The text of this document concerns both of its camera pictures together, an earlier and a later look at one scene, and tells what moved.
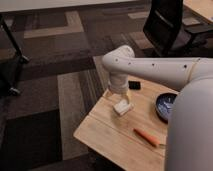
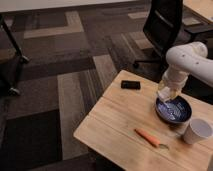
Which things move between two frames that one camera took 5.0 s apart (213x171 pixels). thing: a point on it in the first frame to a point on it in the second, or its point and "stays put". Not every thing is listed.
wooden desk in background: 203,7 stays put
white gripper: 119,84 to 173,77
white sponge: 123,106 to 164,93
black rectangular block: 136,85 stays put
